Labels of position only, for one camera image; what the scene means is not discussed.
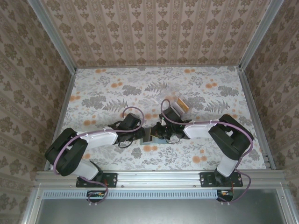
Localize orange card stack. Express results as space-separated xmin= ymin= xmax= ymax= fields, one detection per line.
xmin=175 ymin=97 xmax=189 ymax=112

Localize clear acrylic card box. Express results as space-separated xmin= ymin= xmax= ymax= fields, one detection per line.
xmin=159 ymin=88 xmax=194 ymax=117

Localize floral table cover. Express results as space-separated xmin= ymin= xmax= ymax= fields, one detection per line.
xmin=50 ymin=67 xmax=269 ymax=172

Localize black controller board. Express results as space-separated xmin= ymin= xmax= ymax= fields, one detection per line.
xmin=216 ymin=189 xmax=234 ymax=203
xmin=86 ymin=190 xmax=106 ymax=203

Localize grey metal panel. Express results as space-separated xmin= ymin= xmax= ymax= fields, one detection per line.
xmin=22 ymin=188 xmax=299 ymax=224

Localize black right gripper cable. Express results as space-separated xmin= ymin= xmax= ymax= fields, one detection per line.
xmin=164 ymin=135 xmax=182 ymax=144

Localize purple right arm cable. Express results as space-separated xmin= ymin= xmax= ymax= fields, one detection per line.
xmin=160 ymin=99 xmax=255 ymax=206

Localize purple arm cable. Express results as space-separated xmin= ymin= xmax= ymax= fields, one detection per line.
xmin=52 ymin=106 xmax=145 ymax=207
xmin=160 ymin=99 xmax=255 ymax=206

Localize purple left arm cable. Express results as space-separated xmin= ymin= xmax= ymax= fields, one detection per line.
xmin=52 ymin=106 xmax=145 ymax=207

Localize aluminium front rail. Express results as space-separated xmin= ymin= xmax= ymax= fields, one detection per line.
xmin=35 ymin=169 xmax=287 ymax=187

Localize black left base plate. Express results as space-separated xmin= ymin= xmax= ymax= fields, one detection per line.
xmin=76 ymin=172 xmax=119 ymax=188

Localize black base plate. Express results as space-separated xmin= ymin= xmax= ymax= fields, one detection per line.
xmin=199 ymin=172 xmax=243 ymax=188
xmin=76 ymin=172 xmax=119 ymax=188

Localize grey slotted cable duct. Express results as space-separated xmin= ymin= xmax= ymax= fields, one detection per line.
xmin=43 ymin=189 xmax=235 ymax=199

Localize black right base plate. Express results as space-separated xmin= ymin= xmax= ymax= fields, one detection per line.
xmin=199 ymin=172 xmax=243 ymax=188

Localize aluminium table back rail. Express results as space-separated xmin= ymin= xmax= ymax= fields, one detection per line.
xmin=76 ymin=65 xmax=240 ymax=70

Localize aluminium table side rail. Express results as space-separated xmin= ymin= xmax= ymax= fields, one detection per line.
xmin=45 ymin=69 xmax=77 ymax=172
xmin=238 ymin=66 xmax=278 ymax=171

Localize aluminium frame post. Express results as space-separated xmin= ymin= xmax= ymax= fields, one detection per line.
xmin=29 ymin=0 xmax=78 ymax=72
xmin=239 ymin=0 xmax=285 ymax=70

